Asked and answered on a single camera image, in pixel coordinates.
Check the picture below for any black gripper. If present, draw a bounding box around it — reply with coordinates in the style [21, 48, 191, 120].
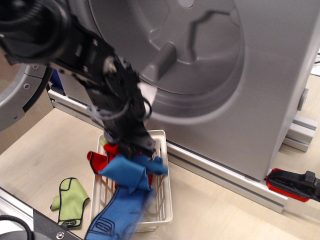
[87, 92, 158, 160]

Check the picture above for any red cloth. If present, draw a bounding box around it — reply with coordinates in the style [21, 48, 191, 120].
[87, 143, 153, 186]

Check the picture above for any grey white cloth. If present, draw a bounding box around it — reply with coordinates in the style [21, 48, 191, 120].
[137, 82, 158, 106]

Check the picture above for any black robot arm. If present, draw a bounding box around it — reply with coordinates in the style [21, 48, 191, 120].
[0, 0, 156, 159]

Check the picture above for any white plastic laundry basket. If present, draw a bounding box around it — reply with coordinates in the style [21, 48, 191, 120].
[90, 130, 173, 233]

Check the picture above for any grey toy washing machine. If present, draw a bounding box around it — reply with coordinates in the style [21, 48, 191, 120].
[67, 0, 320, 180]

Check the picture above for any round washing machine door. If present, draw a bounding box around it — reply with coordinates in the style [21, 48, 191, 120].
[0, 55, 53, 131]

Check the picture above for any blue cloth with dark trim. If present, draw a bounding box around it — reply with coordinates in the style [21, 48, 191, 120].
[84, 186, 153, 240]

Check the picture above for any green cloth with black trim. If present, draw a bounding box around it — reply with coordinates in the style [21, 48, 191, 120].
[50, 177, 90, 229]

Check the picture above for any red and black clamp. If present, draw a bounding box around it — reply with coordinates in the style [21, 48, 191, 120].
[265, 168, 320, 203]

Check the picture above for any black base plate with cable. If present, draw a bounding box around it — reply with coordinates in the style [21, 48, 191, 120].
[0, 213, 81, 240]

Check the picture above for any aluminium frame rail front left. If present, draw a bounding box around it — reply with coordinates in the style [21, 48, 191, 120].
[0, 188, 34, 233]

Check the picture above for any aluminium rail under machine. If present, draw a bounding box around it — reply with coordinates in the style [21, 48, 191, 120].
[48, 90, 319, 218]

